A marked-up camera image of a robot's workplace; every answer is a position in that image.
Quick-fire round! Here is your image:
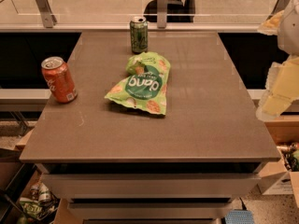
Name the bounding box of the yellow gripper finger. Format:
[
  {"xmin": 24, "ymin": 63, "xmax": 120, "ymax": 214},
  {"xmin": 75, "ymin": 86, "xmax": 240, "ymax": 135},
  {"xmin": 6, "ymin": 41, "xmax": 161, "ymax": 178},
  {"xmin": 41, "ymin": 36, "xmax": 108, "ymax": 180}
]
[
  {"xmin": 256, "ymin": 56, "xmax": 299, "ymax": 121},
  {"xmin": 257, "ymin": 10, "xmax": 284, "ymax": 35}
]

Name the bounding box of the green soda can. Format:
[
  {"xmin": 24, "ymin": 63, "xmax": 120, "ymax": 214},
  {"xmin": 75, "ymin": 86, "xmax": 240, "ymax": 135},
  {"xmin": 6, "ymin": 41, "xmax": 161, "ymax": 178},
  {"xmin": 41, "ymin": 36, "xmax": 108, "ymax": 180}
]
[{"xmin": 130, "ymin": 17, "xmax": 148, "ymax": 53}]

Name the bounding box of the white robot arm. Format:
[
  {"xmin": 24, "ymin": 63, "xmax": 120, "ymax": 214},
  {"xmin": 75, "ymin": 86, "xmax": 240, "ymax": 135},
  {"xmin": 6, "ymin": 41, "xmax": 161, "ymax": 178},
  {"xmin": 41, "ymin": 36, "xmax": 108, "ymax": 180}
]
[{"xmin": 256, "ymin": 0, "xmax": 299, "ymax": 121}]

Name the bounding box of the orange soda can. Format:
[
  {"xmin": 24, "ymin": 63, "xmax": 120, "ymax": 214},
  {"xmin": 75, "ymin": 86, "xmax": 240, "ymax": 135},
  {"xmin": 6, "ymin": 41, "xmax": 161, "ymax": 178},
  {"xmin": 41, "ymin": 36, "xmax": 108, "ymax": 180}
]
[{"xmin": 41, "ymin": 57, "xmax": 78, "ymax": 104}]

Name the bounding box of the cardboard box right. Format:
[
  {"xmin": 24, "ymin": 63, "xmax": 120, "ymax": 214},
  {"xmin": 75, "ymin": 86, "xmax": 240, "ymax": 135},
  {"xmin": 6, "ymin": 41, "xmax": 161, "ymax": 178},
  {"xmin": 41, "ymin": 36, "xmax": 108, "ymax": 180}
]
[{"xmin": 258, "ymin": 142, "xmax": 299, "ymax": 208}]

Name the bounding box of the black office chair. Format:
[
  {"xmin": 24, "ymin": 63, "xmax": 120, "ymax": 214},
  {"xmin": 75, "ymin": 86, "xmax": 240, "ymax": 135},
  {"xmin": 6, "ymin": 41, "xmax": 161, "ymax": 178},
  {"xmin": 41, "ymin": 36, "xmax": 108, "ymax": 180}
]
[{"xmin": 144, "ymin": 0, "xmax": 195, "ymax": 22}]

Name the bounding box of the blue mesh object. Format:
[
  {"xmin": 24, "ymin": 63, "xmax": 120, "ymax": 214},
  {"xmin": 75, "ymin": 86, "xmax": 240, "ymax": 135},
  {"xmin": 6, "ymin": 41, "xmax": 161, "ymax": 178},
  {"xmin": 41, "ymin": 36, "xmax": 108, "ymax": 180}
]
[{"xmin": 224, "ymin": 210, "xmax": 255, "ymax": 224}]

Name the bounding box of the grey drawer cabinet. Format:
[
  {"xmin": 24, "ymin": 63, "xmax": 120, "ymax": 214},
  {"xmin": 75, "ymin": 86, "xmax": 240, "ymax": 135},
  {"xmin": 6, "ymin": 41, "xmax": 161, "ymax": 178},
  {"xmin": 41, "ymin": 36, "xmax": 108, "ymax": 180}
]
[{"xmin": 21, "ymin": 31, "xmax": 279, "ymax": 223}]

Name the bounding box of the green snack chip bag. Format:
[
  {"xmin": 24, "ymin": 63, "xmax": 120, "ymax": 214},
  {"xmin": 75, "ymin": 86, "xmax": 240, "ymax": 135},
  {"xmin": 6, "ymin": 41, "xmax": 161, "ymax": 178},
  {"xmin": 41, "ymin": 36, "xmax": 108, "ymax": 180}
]
[{"xmin": 105, "ymin": 52, "xmax": 171, "ymax": 115}]

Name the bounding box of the bin of cans left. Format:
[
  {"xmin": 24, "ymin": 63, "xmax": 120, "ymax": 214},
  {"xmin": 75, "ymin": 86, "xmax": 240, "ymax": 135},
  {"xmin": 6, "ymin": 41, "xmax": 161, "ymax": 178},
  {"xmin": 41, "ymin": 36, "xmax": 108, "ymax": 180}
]
[{"xmin": 0, "ymin": 162, "xmax": 59, "ymax": 224}]

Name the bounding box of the middle metal railing bracket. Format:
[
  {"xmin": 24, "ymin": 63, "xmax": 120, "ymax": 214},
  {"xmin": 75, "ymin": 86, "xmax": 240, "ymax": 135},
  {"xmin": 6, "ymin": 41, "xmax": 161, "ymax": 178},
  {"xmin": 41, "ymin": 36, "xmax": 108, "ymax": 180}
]
[{"xmin": 157, "ymin": 0, "xmax": 167, "ymax": 29}]

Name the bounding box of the left metal railing bracket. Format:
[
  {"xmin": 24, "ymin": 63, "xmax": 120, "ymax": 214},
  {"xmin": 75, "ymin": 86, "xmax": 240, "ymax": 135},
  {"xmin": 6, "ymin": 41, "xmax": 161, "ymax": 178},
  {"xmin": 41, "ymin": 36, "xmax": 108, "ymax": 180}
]
[{"xmin": 35, "ymin": 0, "xmax": 57, "ymax": 28}]

